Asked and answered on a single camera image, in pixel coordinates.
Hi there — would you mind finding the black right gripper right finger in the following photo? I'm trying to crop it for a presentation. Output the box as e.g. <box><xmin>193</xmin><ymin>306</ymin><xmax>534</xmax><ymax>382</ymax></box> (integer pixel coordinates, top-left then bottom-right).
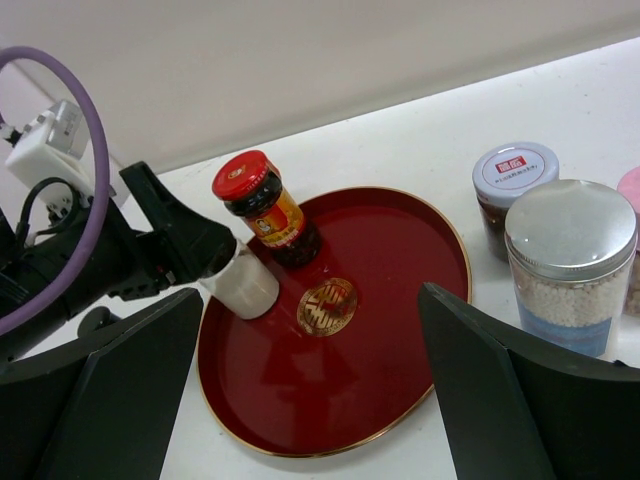
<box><xmin>418</xmin><ymin>283</ymin><xmax>639</xmax><ymax>479</ymax></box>

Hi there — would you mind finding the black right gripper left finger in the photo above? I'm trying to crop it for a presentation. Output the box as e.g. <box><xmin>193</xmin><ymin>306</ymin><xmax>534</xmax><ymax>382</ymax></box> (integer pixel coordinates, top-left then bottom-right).
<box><xmin>1</xmin><ymin>288</ymin><xmax>203</xmax><ymax>479</ymax></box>

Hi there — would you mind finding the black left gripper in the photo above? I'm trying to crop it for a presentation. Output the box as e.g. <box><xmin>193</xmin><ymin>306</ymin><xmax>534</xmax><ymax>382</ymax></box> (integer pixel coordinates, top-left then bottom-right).
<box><xmin>1</xmin><ymin>162</ymin><xmax>235</xmax><ymax>350</ymax></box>

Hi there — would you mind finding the black-cap white powder bottle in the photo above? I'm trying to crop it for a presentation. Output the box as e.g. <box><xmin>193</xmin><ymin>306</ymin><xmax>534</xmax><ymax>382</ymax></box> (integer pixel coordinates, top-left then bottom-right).
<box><xmin>199</xmin><ymin>240</ymin><xmax>280</xmax><ymax>320</ymax></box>

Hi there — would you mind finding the red-lid chili sauce jar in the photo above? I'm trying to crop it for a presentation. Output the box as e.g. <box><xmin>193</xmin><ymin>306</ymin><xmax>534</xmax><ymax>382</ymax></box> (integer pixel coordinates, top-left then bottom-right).
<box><xmin>212</xmin><ymin>150</ymin><xmax>322</xmax><ymax>268</ymax></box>

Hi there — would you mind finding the round red lacquer tray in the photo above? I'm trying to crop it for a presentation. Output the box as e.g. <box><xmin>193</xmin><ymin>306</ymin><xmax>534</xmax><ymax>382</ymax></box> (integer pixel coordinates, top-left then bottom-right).
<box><xmin>197</xmin><ymin>187</ymin><xmax>472</xmax><ymax>458</ymax></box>

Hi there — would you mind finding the white-lid dark sauce jar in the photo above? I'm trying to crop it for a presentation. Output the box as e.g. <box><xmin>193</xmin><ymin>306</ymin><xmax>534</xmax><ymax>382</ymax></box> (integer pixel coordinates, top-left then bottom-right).
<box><xmin>472</xmin><ymin>141</ymin><xmax>559</xmax><ymax>262</ymax></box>

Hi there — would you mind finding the pink-lid jar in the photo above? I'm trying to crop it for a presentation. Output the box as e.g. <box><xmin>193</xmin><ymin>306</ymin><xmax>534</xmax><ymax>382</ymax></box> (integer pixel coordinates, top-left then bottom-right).
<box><xmin>615</xmin><ymin>166</ymin><xmax>640</xmax><ymax>317</ymax></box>

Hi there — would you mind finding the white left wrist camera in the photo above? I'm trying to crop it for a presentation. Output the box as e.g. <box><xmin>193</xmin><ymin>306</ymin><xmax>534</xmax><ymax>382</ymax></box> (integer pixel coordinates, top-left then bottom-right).
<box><xmin>5</xmin><ymin>100</ymin><xmax>94</xmax><ymax>198</ymax></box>

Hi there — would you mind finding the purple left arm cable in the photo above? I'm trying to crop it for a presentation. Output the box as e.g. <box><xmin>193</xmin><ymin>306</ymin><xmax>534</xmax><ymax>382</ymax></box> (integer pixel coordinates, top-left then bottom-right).
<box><xmin>0</xmin><ymin>46</ymin><xmax>109</xmax><ymax>337</ymax></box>

